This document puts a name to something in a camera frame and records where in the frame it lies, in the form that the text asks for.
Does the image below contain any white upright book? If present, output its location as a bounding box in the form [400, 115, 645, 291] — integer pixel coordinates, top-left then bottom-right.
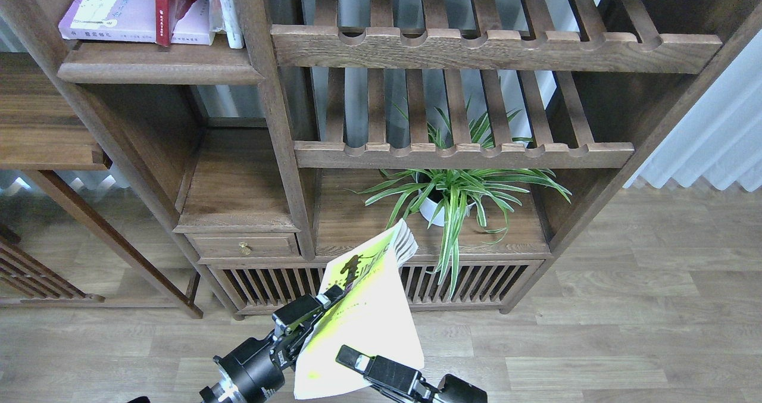
[209, 0, 245, 49]

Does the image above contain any yellow green book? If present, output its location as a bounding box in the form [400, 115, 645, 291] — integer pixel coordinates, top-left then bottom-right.
[293, 220, 424, 399]

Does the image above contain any white curtain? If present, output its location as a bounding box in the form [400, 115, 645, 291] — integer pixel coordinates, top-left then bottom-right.
[625, 32, 761, 191]

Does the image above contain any green spider plant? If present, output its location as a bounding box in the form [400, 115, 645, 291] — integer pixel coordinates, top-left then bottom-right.
[355, 96, 573, 299]

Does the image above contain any dark wooden bookshelf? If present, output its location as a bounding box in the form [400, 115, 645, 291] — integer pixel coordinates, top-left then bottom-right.
[2, 0, 760, 318]

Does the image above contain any white plant pot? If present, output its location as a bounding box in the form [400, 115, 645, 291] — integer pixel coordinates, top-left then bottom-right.
[419, 189, 450, 227]

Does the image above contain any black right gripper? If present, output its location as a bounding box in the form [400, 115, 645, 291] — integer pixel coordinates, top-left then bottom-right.
[335, 345, 488, 402]

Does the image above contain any brass drawer knob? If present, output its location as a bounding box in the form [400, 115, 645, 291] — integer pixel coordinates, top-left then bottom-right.
[238, 241, 252, 257]

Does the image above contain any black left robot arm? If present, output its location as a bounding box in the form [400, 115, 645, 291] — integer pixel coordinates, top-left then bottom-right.
[199, 285, 345, 402]

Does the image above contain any white lavender book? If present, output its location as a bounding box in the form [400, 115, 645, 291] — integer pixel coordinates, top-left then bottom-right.
[59, 0, 215, 45]

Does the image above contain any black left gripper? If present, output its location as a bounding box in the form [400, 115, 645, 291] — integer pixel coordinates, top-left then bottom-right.
[214, 285, 345, 402]

